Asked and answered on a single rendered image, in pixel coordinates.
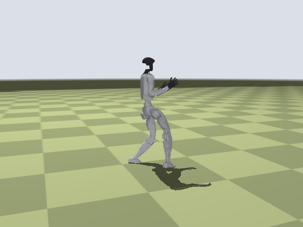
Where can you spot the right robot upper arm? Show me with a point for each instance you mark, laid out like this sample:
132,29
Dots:
150,80

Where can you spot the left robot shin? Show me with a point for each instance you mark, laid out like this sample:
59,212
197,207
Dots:
144,147

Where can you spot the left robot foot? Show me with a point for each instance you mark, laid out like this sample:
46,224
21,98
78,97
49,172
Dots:
133,160

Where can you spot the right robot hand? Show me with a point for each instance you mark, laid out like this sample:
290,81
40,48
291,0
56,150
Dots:
172,83

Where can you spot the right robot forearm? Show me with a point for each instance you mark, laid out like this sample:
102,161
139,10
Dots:
160,91

